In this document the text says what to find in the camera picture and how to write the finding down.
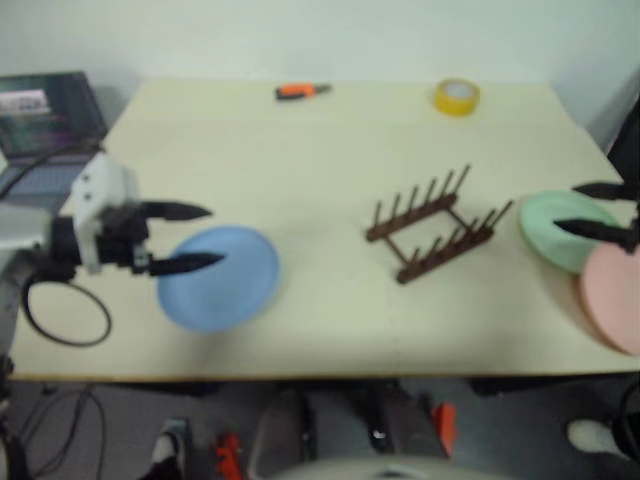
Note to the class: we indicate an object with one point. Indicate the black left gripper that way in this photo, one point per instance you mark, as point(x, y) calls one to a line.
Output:
point(122, 235)

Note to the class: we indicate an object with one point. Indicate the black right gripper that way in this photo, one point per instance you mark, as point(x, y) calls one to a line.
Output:
point(634, 235)

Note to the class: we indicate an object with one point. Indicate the green plate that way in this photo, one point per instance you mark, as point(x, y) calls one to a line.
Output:
point(545, 225)

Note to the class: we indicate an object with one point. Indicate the blue plate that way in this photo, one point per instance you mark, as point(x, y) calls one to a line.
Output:
point(225, 290)

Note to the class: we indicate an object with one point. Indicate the pink red plate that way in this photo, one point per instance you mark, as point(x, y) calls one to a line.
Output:
point(612, 300)

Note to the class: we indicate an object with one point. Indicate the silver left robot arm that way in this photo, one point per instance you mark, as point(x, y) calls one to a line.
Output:
point(20, 225)

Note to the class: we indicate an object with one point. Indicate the brown wooden dish rack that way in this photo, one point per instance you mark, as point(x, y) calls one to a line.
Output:
point(430, 235)

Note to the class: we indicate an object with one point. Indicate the black object beside table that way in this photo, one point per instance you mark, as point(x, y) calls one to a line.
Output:
point(627, 140)

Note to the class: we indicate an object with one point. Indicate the yellow tape roll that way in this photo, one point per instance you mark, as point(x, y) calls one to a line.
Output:
point(456, 102)

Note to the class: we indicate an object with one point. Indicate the open laptop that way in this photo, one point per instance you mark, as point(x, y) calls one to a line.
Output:
point(45, 115)

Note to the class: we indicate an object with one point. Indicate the orange black pliers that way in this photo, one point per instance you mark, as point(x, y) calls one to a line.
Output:
point(296, 91)

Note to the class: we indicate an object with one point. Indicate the black and white shoe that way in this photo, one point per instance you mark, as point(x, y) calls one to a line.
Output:
point(170, 445)

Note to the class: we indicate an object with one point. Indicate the red orange floor object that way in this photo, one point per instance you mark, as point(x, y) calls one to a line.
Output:
point(227, 455)
point(445, 430)

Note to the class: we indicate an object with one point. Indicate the grey robot torso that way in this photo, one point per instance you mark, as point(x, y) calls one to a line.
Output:
point(390, 470)

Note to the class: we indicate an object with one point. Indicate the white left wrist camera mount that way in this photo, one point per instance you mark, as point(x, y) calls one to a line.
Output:
point(95, 185)

